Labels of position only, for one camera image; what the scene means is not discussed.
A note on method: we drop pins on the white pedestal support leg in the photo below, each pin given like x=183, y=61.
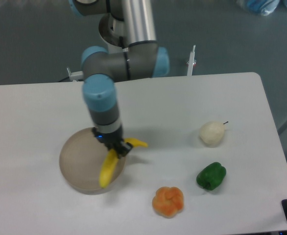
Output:
x=191, y=61
x=75, y=76

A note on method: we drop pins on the green bell pepper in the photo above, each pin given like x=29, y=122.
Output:
x=211, y=176

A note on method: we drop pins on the yellow banana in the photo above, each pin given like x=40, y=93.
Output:
x=109, y=164

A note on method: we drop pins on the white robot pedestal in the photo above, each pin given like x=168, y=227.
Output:
x=106, y=31

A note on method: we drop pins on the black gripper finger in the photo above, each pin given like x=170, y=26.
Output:
x=122, y=148

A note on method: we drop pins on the blue plastic bag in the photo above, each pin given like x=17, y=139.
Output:
x=260, y=7

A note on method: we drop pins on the white pedestal support leg left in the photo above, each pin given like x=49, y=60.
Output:
x=75, y=76

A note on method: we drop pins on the white pedestal support leg right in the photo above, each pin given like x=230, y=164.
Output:
x=191, y=61

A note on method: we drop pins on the orange knotted bread roll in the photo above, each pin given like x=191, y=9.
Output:
x=168, y=201

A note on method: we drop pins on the white pear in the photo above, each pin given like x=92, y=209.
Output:
x=211, y=133

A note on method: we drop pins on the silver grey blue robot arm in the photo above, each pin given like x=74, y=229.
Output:
x=140, y=57

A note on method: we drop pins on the beige round plate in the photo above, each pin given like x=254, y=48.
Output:
x=80, y=162

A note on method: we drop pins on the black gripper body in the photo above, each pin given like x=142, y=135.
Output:
x=110, y=140

